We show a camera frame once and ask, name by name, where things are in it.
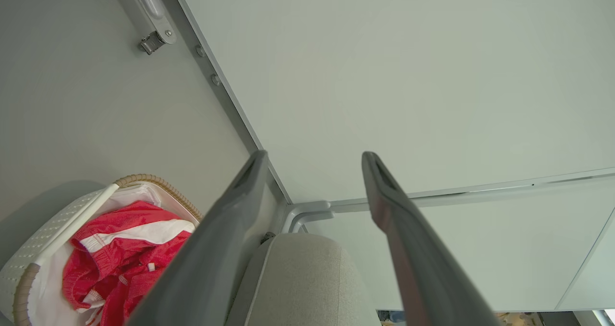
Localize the red white striped shorts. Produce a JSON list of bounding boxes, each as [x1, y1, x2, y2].
[[71, 200, 197, 254]]

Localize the grey wall base rail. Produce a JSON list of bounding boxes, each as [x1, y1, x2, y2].
[[166, 0, 293, 205]]

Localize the white basket handle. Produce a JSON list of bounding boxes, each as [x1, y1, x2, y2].
[[36, 183, 120, 265]]

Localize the white laundry basket tan rim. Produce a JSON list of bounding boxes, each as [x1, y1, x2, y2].
[[0, 174, 205, 326]]

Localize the grey upholstered chair seat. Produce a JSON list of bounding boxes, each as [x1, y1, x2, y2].
[[226, 233, 382, 326]]

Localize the grey metal caster leg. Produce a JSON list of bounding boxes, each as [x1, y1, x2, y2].
[[123, 0, 177, 55]]

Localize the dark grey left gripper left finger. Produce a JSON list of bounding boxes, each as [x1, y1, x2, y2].
[[126, 149, 269, 326]]

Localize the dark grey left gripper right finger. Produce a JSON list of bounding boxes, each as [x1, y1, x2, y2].
[[361, 151, 503, 326]]

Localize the plain red garment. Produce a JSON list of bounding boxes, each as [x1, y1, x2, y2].
[[61, 230, 193, 326]]

